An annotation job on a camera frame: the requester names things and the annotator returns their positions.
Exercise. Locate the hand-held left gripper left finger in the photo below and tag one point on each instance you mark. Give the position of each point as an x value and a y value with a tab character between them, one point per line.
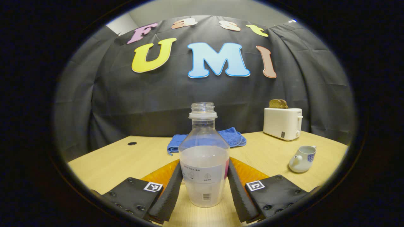
169	198

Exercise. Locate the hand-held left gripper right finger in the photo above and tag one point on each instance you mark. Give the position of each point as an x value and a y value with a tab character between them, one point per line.
241	198

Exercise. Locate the clear plastic water bottle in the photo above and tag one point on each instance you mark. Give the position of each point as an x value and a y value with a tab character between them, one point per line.
203	157

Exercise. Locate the white blue-flowered teacup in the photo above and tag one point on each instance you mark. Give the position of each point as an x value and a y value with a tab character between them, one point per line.
300	162

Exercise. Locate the blue folded towel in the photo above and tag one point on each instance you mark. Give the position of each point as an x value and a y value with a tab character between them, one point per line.
235	137

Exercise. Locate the white toaster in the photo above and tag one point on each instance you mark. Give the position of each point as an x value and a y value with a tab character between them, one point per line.
281	123

